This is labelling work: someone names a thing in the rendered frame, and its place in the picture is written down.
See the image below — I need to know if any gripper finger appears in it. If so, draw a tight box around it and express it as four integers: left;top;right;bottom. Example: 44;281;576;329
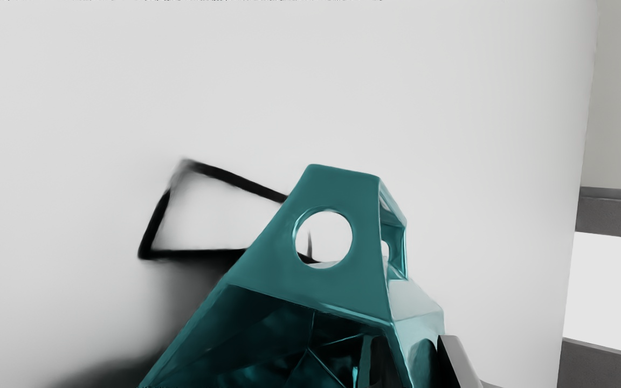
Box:
437;335;501;388

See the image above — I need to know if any teal faceted mug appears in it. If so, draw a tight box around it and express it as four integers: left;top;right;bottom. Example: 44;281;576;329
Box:
139;164;446;388

